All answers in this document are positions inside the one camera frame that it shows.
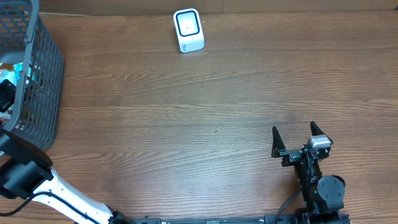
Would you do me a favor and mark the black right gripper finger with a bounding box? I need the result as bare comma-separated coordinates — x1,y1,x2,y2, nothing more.
271,126,286,158
310,121,325,136

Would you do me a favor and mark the teal white carton pack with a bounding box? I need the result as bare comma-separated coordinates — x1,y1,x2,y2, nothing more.
9,62,23,82

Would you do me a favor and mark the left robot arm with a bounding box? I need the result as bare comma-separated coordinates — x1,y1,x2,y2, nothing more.
1,132,132,223

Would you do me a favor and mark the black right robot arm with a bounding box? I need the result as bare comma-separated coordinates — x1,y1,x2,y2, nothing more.
265,121,351,224

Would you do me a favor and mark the teal white packet in basket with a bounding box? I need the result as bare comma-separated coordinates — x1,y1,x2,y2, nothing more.
0,68,16,85

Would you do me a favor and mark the grey plastic mesh basket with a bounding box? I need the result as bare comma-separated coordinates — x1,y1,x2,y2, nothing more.
1,0,65,149

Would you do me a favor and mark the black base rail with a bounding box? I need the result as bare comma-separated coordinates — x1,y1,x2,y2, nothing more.
130,214,299,224

